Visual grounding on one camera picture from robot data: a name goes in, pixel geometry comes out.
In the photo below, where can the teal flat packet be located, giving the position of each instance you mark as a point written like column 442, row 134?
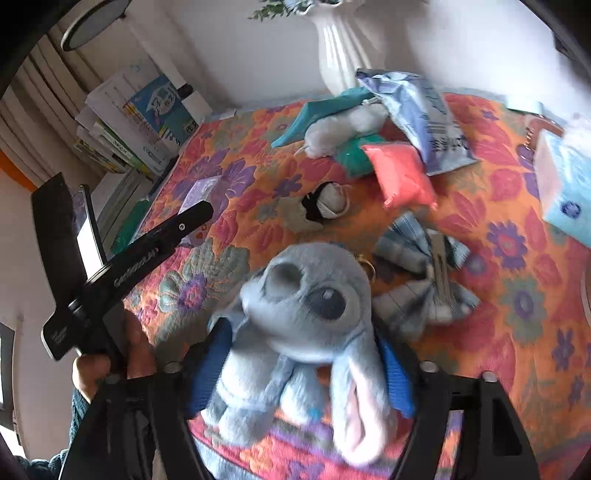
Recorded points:
column 307, row 115

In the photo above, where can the white ribbed vase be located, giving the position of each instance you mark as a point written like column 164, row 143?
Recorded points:
column 344, row 46

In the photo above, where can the small purple packet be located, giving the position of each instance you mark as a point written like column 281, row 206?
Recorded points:
column 199, row 193

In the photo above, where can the green bag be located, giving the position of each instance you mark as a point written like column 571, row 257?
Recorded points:
column 129, row 226

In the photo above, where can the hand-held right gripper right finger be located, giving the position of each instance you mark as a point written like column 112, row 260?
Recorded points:
column 398, row 378

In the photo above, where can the person's left forearm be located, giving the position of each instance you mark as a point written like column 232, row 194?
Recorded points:
column 46, row 464

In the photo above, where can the stack of books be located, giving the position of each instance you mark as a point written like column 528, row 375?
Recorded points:
column 147, row 120

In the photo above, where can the person's left hand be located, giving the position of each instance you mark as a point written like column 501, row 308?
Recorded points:
column 138, row 346

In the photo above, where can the light blue tissue box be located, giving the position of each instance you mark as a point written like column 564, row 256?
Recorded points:
column 568, row 184

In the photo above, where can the plaid fabric bow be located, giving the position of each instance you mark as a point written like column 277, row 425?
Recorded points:
column 415, row 300

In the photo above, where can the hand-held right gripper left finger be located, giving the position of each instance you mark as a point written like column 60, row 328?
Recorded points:
column 210, row 369

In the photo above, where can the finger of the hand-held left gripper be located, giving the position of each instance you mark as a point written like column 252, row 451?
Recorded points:
column 182, row 226

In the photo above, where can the coral pink pouch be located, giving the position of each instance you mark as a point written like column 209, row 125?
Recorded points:
column 399, row 173

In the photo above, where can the white plush toy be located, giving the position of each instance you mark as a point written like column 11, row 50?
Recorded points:
column 332, row 129

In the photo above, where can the black and white sock ball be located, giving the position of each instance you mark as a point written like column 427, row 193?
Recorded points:
column 330, row 201

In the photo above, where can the white stacked boards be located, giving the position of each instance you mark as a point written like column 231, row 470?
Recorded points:
column 41, row 92

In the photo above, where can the floral quilted blanket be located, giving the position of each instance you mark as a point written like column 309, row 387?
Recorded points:
column 508, row 286

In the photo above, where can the blue and white wipes packet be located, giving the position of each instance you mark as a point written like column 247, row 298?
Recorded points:
column 415, row 110

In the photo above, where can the green packet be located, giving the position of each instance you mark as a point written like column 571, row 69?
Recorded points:
column 353, row 159

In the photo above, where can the blue plush toy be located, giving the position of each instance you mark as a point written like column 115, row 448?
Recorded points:
column 300, row 323

